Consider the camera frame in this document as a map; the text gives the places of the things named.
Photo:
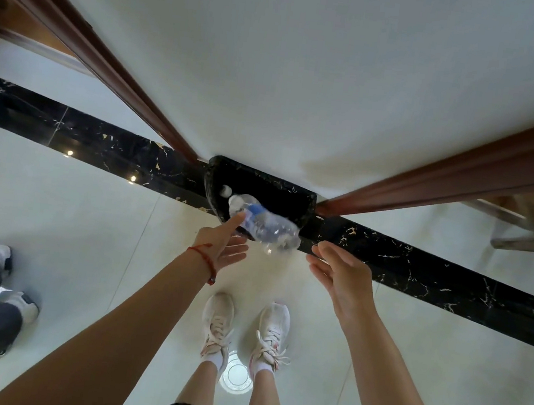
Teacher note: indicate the person's right white sneaker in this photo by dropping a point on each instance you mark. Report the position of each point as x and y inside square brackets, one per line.
[272, 334]

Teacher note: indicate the brown wooden door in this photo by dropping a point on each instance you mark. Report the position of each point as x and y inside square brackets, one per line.
[22, 21]

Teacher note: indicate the person's left hand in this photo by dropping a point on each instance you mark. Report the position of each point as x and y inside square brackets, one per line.
[212, 249]

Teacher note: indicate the person's leg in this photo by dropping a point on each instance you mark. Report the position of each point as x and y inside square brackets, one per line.
[198, 390]
[264, 401]

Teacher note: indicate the person's left thumb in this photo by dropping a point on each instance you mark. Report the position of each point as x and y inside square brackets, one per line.
[232, 224]

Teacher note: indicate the person's left forearm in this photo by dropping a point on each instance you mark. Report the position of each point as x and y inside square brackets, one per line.
[109, 336]

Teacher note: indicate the person's right fingers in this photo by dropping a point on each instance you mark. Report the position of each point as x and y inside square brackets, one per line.
[326, 253]

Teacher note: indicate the person's left leg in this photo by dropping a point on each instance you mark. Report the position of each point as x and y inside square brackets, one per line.
[198, 390]

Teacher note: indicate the clear plastic bottle blue label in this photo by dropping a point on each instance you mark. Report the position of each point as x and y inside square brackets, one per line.
[266, 227]

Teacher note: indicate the person's right leg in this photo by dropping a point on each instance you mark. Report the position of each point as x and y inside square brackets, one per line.
[264, 401]

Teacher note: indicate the small white trash piece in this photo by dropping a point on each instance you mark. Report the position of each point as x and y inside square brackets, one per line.
[226, 190]

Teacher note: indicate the black trash bin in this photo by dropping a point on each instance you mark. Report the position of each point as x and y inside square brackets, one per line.
[277, 199]

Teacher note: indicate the light grey furniture frame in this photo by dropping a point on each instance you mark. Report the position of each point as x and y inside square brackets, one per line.
[532, 218]

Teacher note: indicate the person's left white sneaker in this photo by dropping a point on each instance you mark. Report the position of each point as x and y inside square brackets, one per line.
[218, 322]

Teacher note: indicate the person's left white sock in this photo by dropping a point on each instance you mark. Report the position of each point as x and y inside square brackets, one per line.
[216, 361]

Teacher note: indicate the person's right hand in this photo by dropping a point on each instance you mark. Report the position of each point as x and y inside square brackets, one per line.
[347, 282]

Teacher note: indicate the person's right forearm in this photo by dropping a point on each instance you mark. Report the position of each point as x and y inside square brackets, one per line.
[389, 390]

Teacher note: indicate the person's white sock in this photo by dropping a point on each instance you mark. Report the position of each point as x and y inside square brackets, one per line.
[216, 361]
[262, 370]

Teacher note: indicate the person's white sneaker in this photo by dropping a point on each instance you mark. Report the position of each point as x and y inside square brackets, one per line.
[218, 322]
[272, 334]

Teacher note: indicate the reddish wooden door frame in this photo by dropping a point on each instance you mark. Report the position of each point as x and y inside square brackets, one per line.
[469, 174]
[97, 45]

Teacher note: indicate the person's right white sock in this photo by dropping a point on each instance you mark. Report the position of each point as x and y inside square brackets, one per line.
[262, 370]

